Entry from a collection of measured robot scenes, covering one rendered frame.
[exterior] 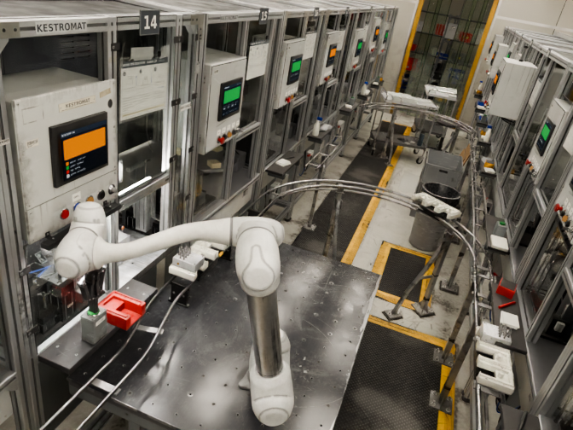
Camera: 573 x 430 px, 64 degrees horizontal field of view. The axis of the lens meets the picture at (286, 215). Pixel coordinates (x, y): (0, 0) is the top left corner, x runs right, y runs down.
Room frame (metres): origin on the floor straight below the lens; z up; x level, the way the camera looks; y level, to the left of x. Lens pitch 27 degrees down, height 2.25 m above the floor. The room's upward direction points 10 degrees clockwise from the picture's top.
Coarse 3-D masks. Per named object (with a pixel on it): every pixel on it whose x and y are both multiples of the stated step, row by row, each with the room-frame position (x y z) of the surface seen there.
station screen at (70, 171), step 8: (104, 120) 1.49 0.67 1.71; (80, 128) 1.38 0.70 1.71; (88, 128) 1.41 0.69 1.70; (96, 128) 1.45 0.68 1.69; (64, 136) 1.31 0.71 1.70; (72, 136) 1.35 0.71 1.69; (64, 152) 1.31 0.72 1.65; (88, 152) 1.41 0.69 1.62; (96, 152) 1.45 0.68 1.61; (104, 152) 1.48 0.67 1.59; (64, 160) 1.31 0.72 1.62; (72, 160) 1.34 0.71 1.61; (80, 160) 1.37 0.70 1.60; (88, 160) 1.41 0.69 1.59; (96, 160) 1.45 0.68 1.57; (104, 160) 1.48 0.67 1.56; (64, 168) 1.30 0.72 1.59; (72, 168) 1.34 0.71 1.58; (80, 168) 1.37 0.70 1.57; (88, 168) 1.41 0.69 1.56; (64, 176) 1.30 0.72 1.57; (72, 176) 1.34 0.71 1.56
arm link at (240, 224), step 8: (232, 224) 1.35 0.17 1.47; (240, 224) 1.36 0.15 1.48; (248, 224) 1.34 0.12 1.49; (256, 224) 1.33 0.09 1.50; (264, 224) 1.35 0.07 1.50; (272, 224) 1.38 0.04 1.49; (280, 224) 1.39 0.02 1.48; (232, 232) 1.34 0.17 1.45; (240, 232) 1.32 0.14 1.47; (272, 232) 1.33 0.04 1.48; (280, 232) 1.36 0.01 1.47; (232, 240) 1.33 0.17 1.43; (280, 240) 1.36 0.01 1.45
